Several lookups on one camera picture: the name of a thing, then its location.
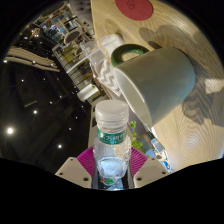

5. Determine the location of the group of ceiling spotlights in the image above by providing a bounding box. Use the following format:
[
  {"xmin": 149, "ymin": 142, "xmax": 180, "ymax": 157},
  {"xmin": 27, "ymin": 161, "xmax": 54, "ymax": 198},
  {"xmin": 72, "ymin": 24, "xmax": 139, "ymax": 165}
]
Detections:
[{"xmin": 2, "ymin": 26, "xmax": 84, "ymax": 151}]

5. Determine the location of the clear plastic water bottle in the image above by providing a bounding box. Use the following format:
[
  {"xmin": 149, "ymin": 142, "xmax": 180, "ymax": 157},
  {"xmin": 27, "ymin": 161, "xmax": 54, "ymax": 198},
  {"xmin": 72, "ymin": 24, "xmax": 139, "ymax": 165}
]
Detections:
[{"xmin": 92, "ymin": 99, "xmax": 132, "ymax": 186}]

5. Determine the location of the group of dining chairs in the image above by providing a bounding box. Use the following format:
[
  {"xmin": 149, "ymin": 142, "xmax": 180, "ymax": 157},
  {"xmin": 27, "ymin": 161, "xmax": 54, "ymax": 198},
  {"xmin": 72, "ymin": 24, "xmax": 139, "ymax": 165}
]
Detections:
[{"xmin": 36, "ymin": 4, "xmax": 98, "ymax": 91}]

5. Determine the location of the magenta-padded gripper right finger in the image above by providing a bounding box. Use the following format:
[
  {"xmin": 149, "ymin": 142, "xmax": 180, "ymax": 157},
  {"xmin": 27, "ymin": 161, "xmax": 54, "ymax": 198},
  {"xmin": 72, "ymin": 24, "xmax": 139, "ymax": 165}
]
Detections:
[{"xmin": 127, "ymin": 146, "xmax": 171, "ymax": 189}]

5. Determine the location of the curved wooden ceiling canopy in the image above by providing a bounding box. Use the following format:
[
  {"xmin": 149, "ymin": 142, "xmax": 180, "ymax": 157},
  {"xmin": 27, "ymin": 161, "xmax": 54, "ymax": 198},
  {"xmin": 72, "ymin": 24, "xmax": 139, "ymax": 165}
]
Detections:
[{"xmin": 4, "ymin": 45, "xmax": 61, "ymax": 73}]

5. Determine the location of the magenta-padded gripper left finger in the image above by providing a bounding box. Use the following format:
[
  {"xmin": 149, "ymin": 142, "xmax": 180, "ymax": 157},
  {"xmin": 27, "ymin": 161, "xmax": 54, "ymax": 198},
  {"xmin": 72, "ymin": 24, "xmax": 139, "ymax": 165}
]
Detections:
[{"xmin": 54, "ymin": 146, "xmax": 98, "ymax": 190}]

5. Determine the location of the white mug with green handle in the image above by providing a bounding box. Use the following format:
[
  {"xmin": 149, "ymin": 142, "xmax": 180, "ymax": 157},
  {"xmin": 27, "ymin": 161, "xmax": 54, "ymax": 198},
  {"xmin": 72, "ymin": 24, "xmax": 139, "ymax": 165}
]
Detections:
[{"xmin": 110, "ymin": 44, "xmax": 197, "ymax": 129}]

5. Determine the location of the flat round red coaster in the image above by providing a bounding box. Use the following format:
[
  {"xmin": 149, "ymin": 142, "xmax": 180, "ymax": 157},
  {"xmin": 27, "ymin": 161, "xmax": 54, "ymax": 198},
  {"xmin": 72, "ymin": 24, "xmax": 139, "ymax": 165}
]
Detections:
[{"xmin": 114, "ymin": 0, "xmax": 155, "ymax": 22}]

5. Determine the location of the white round column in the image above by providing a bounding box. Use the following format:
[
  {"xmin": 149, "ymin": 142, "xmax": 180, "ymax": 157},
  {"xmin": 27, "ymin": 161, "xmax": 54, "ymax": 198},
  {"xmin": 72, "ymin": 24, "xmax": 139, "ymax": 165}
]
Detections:
[{"xmin": 76, "ymin": 84, "xmax": 101, "ymax": 102}]

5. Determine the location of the clear drinking glass with straw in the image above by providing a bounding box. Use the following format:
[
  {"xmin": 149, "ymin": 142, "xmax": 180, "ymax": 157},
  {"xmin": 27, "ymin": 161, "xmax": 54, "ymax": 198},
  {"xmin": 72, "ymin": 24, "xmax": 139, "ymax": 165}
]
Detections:
[{"xmin": 65, "ymin": 33, "xmax": 125, "ymax": 77}]

